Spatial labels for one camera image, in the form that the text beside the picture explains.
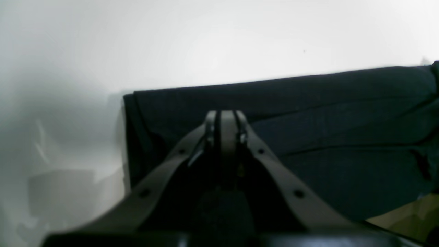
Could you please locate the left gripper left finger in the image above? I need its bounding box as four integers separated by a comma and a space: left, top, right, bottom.
45, 111, 220, 247

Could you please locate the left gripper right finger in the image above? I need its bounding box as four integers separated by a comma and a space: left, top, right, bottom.
219, 110, 422, 247

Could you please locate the black T-shirt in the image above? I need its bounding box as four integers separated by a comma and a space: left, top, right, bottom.
123, 61, 439, 221

